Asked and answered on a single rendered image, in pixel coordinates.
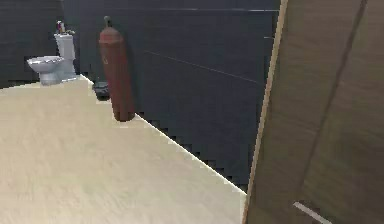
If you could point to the red gas cylinder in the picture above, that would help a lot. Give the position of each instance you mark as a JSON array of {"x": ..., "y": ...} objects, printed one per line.
[{"x": 115, "y": 73}]

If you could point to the small black bin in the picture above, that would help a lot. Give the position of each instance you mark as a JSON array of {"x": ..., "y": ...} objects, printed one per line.
[{"x": 101, "y": 90}]

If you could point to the brown wooden door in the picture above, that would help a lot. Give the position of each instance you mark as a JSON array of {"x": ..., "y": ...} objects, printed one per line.
[{"x": 320, "y": 116}]

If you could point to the white toilet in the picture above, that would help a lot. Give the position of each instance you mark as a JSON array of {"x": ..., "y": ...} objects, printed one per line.
[{"x": 50, "y": 64}]

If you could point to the small red bottle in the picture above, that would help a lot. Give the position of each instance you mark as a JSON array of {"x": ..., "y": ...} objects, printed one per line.
[{"x": 60, "y": 27}]

